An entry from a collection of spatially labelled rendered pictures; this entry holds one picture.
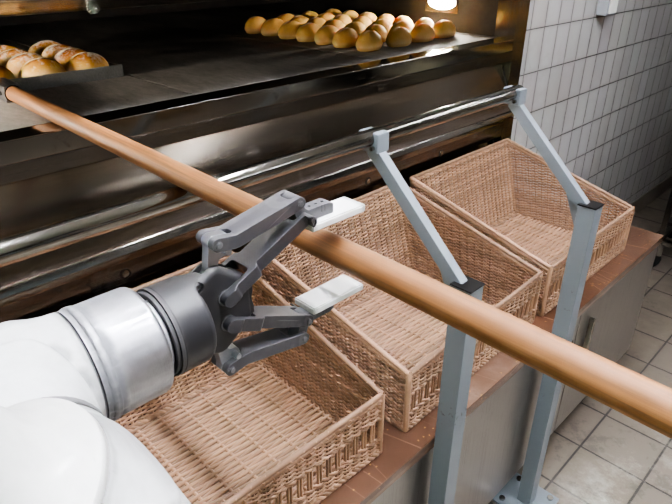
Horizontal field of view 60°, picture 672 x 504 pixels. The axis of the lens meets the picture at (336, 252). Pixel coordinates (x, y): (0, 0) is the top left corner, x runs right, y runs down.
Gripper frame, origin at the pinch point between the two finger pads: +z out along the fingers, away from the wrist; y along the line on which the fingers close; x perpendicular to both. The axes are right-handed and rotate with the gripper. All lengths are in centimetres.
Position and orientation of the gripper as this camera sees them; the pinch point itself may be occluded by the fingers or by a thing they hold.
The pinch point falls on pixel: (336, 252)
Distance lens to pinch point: 58.6
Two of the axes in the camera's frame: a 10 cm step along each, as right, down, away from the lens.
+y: 0.0, 8.8, 4.7
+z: 7.2, -3.3, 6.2
